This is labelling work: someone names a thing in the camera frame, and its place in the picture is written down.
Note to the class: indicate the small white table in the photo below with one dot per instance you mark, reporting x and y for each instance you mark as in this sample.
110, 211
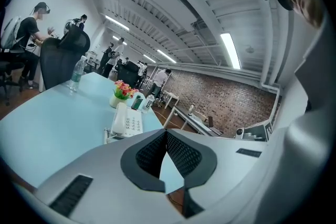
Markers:
172, 96

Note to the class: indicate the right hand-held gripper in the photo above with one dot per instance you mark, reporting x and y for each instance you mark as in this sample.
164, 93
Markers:
252, 134

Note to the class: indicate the dark office chair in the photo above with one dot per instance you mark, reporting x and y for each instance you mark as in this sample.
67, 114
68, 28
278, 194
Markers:
130, 72

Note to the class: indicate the white telephone base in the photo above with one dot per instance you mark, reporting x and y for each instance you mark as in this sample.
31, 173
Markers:
134, 123

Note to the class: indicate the potted artificial flowers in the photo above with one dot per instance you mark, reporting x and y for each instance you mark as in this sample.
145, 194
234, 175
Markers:
122, 90

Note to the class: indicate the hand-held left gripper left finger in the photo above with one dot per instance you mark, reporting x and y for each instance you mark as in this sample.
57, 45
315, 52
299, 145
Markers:
105, 175

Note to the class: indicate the white telephone handset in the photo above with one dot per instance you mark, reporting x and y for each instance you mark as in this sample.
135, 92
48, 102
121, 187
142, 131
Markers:
119, 119

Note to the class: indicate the clear water bottle green label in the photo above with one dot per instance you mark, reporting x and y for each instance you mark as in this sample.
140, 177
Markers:
77, 73

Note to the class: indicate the small white-label bottle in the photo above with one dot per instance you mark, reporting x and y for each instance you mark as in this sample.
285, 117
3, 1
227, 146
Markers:
148, 103

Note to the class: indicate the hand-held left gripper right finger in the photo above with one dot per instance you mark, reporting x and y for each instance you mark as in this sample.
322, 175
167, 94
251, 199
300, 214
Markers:
223, 165

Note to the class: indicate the small green box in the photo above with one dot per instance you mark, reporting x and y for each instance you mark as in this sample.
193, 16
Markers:
137, 103

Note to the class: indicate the ceiling tube light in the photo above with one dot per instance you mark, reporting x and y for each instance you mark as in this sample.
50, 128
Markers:
231, 49
116, 23
166, 56

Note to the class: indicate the black swivel chair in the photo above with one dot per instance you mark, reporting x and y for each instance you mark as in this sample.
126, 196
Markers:
6, 65

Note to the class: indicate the long white table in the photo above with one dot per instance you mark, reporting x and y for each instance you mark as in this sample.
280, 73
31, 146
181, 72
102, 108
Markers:
195, 122

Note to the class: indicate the black mesh office chair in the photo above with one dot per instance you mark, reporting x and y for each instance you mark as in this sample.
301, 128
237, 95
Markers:
63, 60

